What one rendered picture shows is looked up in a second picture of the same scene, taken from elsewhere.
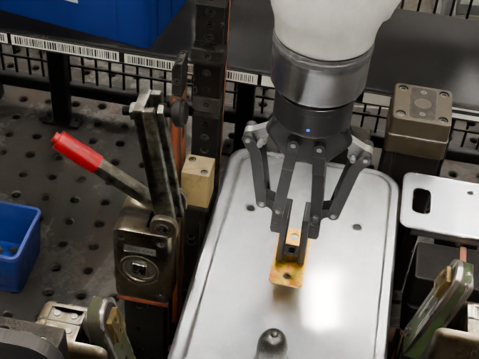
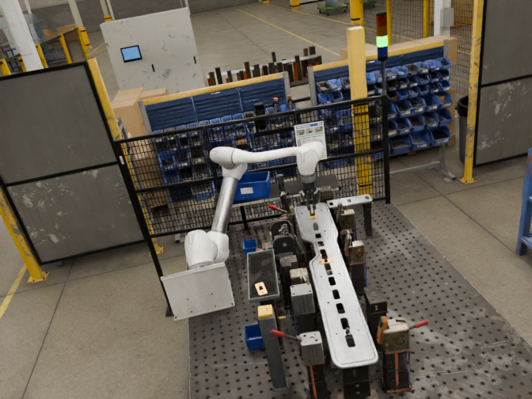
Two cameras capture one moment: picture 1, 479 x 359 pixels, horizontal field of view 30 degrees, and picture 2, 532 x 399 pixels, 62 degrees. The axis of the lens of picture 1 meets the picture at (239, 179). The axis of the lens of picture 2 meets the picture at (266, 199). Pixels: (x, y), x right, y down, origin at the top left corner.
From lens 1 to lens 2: 1.90 m
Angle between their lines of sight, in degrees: 17
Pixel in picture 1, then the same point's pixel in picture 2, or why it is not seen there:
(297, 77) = (305, 178)
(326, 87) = (310, 179)
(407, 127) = (324, 192)
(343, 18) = (309, 167)
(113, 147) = (260, 229)
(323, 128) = (312, 186)
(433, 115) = (327, 189)
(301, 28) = (305, 171)
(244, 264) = (305, 220)
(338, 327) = (324, 222)
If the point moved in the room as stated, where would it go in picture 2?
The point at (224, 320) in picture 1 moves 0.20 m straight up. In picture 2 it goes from (305, 226) to (302, 198)
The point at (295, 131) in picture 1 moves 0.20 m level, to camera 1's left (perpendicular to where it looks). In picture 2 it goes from (307, 188) to (275, 195)
